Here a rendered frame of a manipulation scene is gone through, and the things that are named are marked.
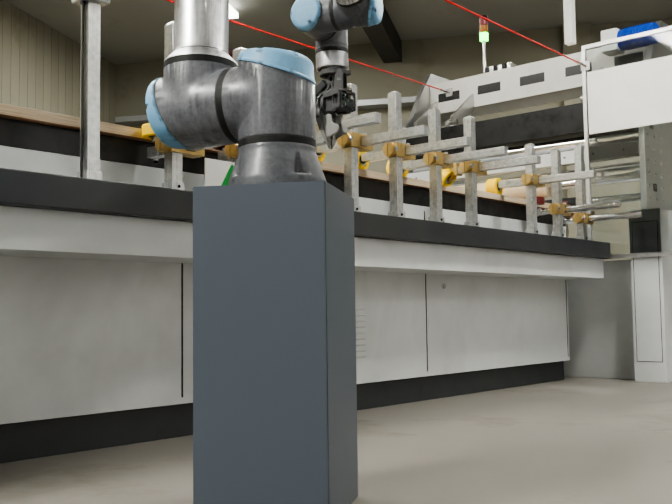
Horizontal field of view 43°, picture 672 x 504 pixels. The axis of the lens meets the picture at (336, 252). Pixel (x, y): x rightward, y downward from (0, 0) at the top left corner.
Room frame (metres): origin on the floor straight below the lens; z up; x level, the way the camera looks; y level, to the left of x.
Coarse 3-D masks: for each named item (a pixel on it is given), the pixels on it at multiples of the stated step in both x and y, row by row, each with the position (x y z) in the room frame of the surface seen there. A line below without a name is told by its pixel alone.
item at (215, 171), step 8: (208, 160) 2.37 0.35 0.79; (216, 160) 2.39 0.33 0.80; (208, 168) 2.37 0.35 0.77; (216, 168) 2.39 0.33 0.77; (224, 168) 2.42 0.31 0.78; (208, 176) 2.37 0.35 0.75; (216, 176) 2.39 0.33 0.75; (224, 176) 2.42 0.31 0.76; (208, 184) 2.37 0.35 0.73; (216, 184) 2.39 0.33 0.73
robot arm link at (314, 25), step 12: (300, 0) 2.16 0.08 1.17; (312, 0) 2.14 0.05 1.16; (324, 0) 2.15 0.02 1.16; (300, 12) 2.16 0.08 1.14; (312, 12) 2.14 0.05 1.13; (324, 12) 2.14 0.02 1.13; (300, 24) 2.16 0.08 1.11; (312, 24) 2.15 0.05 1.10; (324, 24) 2.16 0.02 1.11; (312, 36) 2.23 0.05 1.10; (324, 36) 2.24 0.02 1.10
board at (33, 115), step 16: (0, 112) 2.12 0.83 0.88; (16, 112) 2.15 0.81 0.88; (32, 112) 2.18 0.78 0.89; (48, 112) 2.21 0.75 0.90; (112, 128) 2.36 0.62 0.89; (128, 128) 2.40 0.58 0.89; (368, 176) 3.22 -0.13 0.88; (384, 176) 3.29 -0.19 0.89; (448, 192) 3.66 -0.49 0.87; (464, 192) 3.72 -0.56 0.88; (480, 192) 3.82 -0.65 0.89
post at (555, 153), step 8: (552, 152) 4.00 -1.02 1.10; (560, 152) 4.00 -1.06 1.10; (552, 160) 4.00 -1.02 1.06; (560, 160) 4.00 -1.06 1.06; (552, 168) 4.00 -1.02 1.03; (560, 168) 4.00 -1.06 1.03; (552, 184) 4.00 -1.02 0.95; (560, 184) 4.00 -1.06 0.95; (552, 192) 4.00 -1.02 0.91; (560, 192) 3.99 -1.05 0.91; (552, 200) 4.00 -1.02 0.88; (560, 200) 3.99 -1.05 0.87; (560, 216) 3.99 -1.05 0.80; (560, 224) 3.99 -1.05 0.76; (560, 232) 3.99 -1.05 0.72
